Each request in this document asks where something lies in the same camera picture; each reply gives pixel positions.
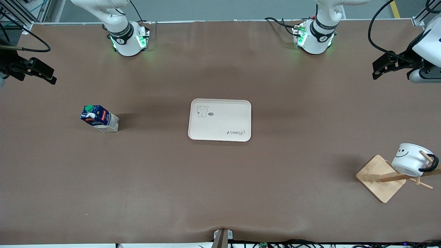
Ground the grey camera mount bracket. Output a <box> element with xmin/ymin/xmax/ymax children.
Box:
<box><xmin>211</xmin><ymin>228</ymin><xmax>234</xmax><ymax>248</ymax></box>

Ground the brown table mat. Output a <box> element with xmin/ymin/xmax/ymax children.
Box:
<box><xmin>0</xmin><ymin>21</ymin><xmax>441</xmax><ymax>245</ymax></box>

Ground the black base cable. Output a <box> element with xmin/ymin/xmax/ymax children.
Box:
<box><xmin>129</xmin><ymin>0</ymin><xmax>152</xmax><ymax>31</ymax></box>
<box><xmin>265</xmin><ymin>17</ymin><xmax>300</xmax><ymax>37</ymax></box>

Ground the aluminium frame profile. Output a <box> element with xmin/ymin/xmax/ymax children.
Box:
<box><xmin>0</xmin><ymin>0</ymin><xmax>52</xmax><ymax>35</ymax></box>
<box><xmin>412</xmin><ymin>0</ymin><xmax>441</xmax><ymax>28</ymax></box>

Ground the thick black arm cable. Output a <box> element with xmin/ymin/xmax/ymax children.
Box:
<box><xmin>0</xmin><ymin>10</ymin><xmax>51</xmax><ymax>53</ymax></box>
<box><xmin>368</xmin><ymin>0</ymin><xmax>419</xmax><ymax>66</ymax></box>

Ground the blue milk carton green cap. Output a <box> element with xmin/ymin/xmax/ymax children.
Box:
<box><xmin>80</xmin><ymin>104</ymin><xmax>120</xmax><ymax>133</ymax></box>

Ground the wooden mug rack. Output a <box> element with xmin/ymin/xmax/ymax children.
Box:
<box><xmin>356</xmin><ymin>150</ymin><xmax>441</xmax><ymax>204</ymax></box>

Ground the cream rabbit print tray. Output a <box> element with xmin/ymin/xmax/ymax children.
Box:
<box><xmin>188</xmin><ymin>99</ymin><xmax>252</xmax><ymax>142</ymax></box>

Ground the white smiley mug black handle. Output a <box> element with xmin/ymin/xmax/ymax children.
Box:
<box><xmin>392</xmin><ymin>143</ymin><xmax>439</xmax><ymax>177</ymax></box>

